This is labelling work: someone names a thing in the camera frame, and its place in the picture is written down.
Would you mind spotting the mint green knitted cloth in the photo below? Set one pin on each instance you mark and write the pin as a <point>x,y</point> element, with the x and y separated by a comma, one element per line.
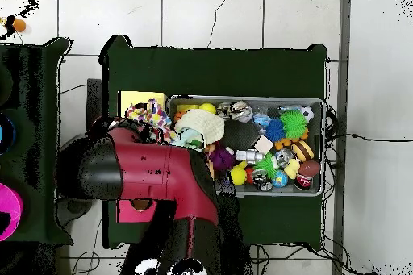
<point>188,136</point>

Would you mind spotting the confetti print cloth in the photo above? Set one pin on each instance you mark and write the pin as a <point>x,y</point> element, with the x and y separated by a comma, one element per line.
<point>155,117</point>

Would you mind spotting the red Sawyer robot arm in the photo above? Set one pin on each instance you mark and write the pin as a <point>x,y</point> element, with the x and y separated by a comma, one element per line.
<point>151,165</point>

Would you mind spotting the wooden box with three holes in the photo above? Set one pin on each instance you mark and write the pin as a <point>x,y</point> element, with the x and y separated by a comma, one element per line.
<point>132,97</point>

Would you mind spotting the cream knitted cloth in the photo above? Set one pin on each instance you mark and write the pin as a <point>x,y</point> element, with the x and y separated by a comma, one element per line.
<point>203,125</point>

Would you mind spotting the purple spiky monster toy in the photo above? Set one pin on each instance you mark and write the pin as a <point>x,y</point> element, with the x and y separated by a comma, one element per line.
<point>222,159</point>

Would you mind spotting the plain yellow ball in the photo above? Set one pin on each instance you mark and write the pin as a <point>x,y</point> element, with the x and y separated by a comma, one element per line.
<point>207,108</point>

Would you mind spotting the orange toy basketball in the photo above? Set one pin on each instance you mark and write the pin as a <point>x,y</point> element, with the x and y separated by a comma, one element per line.
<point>178,116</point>

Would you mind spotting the silver drink can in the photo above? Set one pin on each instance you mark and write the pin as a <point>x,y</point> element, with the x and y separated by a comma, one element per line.
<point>240,110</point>

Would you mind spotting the small blue spiky puffer ball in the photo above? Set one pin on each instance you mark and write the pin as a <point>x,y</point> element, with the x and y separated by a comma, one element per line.
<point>274,130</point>

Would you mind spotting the green spiky puffer ball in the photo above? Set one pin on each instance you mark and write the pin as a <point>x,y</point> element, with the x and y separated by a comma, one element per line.
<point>293,124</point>

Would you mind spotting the brown toy football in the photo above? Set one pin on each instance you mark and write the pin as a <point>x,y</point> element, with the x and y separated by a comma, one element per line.
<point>309,168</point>

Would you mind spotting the dark green side table cloth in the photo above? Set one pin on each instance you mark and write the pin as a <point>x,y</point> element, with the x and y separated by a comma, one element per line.
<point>45,78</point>

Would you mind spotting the magenta bowl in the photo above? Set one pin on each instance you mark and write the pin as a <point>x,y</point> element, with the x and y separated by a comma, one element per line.
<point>9,200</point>

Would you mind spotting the small orange floor object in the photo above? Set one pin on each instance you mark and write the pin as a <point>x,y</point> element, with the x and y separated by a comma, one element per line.
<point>19,25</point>

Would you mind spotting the black frame beside table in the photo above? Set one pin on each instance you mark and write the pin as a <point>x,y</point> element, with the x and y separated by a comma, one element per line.
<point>94,100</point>

